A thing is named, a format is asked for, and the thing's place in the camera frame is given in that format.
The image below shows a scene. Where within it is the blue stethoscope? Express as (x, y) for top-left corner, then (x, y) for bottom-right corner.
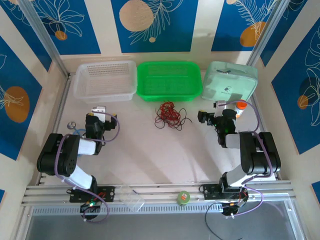
(67, 121), (88, 138)

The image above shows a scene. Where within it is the orange capped pill bottle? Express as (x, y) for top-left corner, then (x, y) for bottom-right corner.
(235, 99), (248, 119)

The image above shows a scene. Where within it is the white plastic basket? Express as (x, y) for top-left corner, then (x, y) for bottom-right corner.
(72, 59), (138, 105)

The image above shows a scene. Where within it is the mint green zip pouch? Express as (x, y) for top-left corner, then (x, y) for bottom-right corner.
(201, 61), (259, 103)

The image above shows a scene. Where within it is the green plastic basket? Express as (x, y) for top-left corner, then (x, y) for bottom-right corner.
(136, 61), (203, 103)

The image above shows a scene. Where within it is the clear plastic box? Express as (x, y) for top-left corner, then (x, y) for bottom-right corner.
(117, 186), (146, 213)

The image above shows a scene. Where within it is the green round container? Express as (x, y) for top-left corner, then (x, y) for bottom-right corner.
(176, 190), (191, 207)

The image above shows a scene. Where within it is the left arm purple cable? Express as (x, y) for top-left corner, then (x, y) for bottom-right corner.
(54, 111), (123, 224)

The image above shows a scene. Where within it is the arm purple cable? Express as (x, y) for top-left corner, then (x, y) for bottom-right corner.
(54, 111), (123, 224)
(219, 100), (274, 218)

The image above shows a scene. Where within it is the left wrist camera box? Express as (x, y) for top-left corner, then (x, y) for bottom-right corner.
(91, 106), (108, 117)

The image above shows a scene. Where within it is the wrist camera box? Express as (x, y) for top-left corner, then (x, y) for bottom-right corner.
(213, 99), (227, 110)
(91, 106), (108, 117)

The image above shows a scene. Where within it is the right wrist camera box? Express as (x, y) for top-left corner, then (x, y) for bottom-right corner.
(213, 99), (227, 110)

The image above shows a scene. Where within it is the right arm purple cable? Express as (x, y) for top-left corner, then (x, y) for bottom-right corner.
(219, 100), (274, 218)

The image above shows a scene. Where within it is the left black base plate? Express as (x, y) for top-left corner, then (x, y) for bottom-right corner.
(68, 185), (117, 204)

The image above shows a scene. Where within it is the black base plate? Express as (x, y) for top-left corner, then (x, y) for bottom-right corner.
(68, 185), (117, 204)
(201, 183), (250, 201)

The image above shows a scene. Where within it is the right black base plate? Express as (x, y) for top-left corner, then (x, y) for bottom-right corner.
(201, 183), (250, 201)

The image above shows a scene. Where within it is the aluminium frame rail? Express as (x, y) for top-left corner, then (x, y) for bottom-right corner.
(21, 180), (296, 207)

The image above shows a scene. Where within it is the grey slotted cable duct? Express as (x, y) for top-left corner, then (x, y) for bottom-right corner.
(31, 202), (226, 216)

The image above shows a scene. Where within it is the aluminium frame post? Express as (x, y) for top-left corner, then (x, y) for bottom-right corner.
(17, 0), (70, 79)
(246, 0), (288, 68)

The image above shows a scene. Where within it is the black power cable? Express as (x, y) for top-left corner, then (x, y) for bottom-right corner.
(204, 201), (244, 240)

